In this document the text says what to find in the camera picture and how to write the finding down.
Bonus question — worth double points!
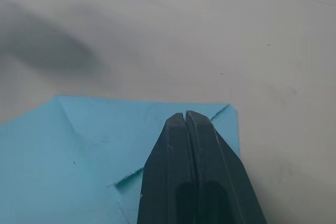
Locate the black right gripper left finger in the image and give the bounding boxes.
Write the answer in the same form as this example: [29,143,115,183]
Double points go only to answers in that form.
[136,112,202,224]

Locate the light blue paper sheet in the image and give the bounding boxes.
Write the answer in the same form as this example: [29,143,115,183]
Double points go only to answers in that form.
[0,94,241,224]

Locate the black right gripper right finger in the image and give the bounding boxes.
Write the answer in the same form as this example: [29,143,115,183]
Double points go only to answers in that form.
[185,110,268,224]

